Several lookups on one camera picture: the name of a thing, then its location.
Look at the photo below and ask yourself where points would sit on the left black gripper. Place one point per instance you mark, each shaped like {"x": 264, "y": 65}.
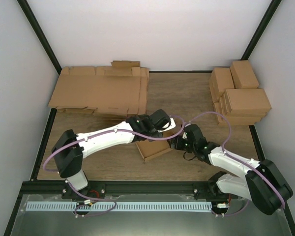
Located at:
{"x": 160, "y": 135}

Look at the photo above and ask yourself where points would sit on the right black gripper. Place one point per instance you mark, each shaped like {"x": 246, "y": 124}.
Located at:
{"x": 177, "y": 141}

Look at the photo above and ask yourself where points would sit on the brown cardboard paper box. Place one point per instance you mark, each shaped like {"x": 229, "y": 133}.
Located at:
{"x": 149, "y": 149}

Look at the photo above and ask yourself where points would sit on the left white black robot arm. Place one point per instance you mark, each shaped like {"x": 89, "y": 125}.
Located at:
{"x": 72, "y": 148}

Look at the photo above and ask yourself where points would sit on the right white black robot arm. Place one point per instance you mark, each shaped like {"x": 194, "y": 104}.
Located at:
{"x": 261, "y": 182}

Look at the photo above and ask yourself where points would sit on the folded cardboard box front bottom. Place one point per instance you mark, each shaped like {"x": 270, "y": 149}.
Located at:
{"x": 235, "y": 121}

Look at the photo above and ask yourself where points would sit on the folded cardboard box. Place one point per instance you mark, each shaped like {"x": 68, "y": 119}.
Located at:
{"x": 235, "y": 121}
{"x": 243, "y": 75}
{"x": 247, "y": 101}
{"x": 220, "y": 80}

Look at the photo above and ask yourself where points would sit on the folded cardboard box back left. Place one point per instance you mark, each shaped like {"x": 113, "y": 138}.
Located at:
{"x": 220, "y": 80}

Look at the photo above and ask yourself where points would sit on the folded cardboard box front top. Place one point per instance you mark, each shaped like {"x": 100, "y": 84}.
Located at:
{"x": 247, "y": 101}

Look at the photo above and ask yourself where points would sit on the folded cardboard box back right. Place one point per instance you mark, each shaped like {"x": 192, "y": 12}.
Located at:
{"x": 243, "y": 75}

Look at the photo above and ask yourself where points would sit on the stack of flat cardboard sheets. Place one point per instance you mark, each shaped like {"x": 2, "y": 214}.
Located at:
{"x": 119, "y": 89}

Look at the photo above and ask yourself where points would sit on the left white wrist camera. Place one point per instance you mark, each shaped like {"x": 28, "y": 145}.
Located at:
{"x": 169, "y": 126}

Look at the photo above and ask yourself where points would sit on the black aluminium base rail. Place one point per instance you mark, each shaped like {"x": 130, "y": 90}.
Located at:
{"x": 197, "y": 189}

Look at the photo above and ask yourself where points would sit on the light blue slotted cable duct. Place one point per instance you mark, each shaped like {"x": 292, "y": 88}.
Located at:
{"x": 121, "y": 206}

